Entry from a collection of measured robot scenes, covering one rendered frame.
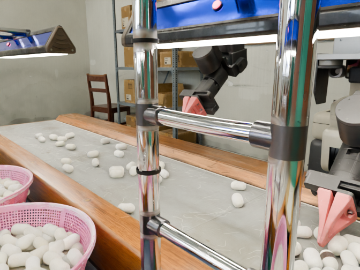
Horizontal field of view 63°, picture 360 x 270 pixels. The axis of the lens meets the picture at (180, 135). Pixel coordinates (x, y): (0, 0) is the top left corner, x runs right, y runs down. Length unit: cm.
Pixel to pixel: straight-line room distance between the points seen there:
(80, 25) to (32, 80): 119
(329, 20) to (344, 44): 75
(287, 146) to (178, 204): 42
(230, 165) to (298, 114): 57
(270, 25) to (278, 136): 18
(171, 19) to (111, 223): 33
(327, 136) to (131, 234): 79
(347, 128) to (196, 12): 27
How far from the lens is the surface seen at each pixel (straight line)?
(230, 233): 51
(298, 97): 19
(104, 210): 54
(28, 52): 101
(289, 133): 19
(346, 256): 48
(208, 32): 40
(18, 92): 504
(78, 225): 53
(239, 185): 66
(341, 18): 32
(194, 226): 52
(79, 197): 60
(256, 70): 289
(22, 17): 512
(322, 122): 140
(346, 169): 51
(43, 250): 50
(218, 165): 76
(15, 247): 53
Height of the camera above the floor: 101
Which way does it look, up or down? 13 degrees down
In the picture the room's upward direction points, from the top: straight up
